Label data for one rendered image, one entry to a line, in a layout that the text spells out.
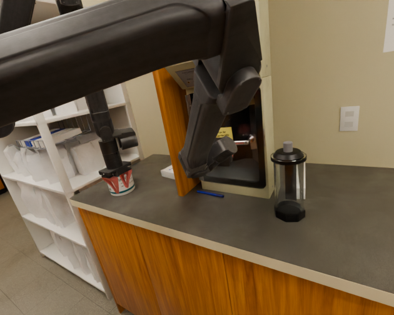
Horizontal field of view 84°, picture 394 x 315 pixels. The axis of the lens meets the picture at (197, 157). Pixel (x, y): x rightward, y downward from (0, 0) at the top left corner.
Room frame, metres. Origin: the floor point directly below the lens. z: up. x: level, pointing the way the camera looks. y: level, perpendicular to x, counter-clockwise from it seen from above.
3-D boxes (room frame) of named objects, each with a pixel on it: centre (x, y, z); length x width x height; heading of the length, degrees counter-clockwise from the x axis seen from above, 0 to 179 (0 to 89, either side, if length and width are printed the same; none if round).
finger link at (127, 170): (0.77, 0.30, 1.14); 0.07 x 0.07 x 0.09; 55
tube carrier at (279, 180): (0.66, -0.29, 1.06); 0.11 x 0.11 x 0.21
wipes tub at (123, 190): (1.09, 0.43, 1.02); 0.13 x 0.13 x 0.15
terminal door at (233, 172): (0.85, -0.13, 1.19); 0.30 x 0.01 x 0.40; 55
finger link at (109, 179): (0.75, 0.31, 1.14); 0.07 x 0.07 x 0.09; 55
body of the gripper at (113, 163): (0.76, 0.30, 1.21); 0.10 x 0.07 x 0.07; 145
